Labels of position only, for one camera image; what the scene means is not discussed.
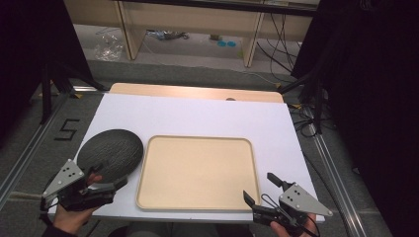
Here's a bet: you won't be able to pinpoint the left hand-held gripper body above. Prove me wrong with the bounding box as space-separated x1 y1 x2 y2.
41 158 117 212

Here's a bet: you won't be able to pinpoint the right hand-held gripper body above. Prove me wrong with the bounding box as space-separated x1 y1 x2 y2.
251 182 334 232

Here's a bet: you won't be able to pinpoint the dark grey textured plate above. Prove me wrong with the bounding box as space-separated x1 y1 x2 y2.
75 128 145 185

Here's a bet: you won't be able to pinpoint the person's right hand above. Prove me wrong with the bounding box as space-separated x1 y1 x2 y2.
269 212 320 237

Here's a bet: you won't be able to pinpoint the person's left hand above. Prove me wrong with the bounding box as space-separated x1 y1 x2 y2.
51 173 104 237

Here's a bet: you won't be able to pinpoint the beige rectangular tray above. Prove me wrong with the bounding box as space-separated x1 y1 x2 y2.
134 134 262 213

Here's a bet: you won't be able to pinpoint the black metal stand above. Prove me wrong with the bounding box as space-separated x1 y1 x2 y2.
277 72 326 135
40 62 109 125

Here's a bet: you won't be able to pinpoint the white board mat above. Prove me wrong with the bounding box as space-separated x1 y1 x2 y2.
47 92 326 224

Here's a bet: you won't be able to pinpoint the light wooden table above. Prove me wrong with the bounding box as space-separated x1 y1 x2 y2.
108 82 286 104

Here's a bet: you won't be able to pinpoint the clear crumpled plastic bag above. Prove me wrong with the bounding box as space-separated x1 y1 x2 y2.
94 30 126 62

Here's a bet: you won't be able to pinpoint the black curtain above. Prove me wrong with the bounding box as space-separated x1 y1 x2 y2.
0 0 95 142
291 0 419 237

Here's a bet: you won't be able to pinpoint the clear plastic wrapper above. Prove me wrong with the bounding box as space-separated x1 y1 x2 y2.
145 29 191 41

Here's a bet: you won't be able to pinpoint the aluminium floor rail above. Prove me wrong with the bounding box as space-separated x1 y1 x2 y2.
305 104 370 237
0 91 71 209

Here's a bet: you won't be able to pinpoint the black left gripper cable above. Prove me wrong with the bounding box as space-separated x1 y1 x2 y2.
39 198 55 227

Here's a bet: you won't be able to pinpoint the black floor cables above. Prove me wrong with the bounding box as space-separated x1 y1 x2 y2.
288 101 323 138

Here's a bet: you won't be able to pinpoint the bundle of black cables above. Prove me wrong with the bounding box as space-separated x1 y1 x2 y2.
256 12 304 84

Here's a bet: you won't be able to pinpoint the light wooden desk frame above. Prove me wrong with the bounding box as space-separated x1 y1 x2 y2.
63 0 320 69

